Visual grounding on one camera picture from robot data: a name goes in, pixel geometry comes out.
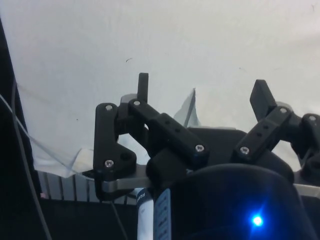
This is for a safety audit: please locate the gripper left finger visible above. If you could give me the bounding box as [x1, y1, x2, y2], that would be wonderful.
[93, 72, 211, 182]

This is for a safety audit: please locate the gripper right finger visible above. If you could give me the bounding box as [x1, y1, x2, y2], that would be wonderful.
[232, 79, 320, 186]

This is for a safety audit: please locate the grey cable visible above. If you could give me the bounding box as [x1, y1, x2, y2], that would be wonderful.
[0, 94, 53, 240]

